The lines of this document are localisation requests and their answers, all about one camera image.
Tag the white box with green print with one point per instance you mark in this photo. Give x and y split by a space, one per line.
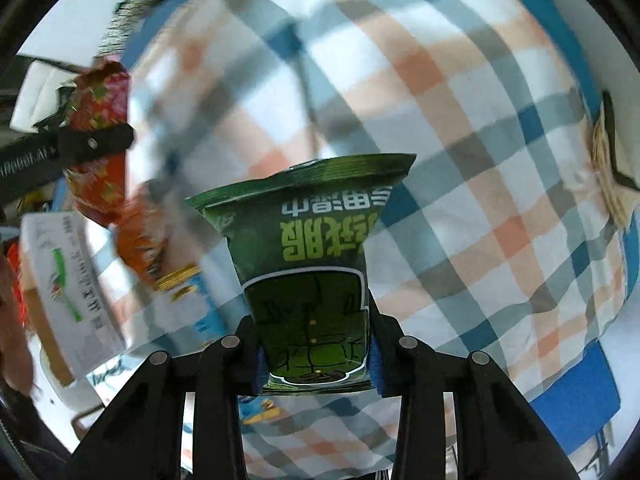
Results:
70 290

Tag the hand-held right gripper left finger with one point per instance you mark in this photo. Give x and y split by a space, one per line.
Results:
257 371

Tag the dark grey fuzzy cloth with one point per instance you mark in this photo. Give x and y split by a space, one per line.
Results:
127 25

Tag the blue and yellow snack packet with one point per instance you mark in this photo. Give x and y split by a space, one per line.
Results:
260 410

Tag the red flowered snack packet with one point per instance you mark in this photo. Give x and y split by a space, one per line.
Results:
97 105

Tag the white and blue snack packet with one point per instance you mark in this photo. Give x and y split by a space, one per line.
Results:
195 305

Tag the orange snack packet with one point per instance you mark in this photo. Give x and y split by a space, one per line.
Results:
142 245

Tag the white paper box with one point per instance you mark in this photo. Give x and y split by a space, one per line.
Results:
42 95

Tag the plaid blanket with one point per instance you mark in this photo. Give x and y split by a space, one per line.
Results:
400 110

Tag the beige woven cloth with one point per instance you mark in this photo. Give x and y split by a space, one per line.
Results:
607 170

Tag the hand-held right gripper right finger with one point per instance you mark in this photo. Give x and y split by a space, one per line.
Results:
376 375

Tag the green snack packet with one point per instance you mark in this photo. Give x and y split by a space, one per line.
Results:
310 260

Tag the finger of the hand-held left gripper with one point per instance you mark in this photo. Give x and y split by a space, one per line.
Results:
95 142

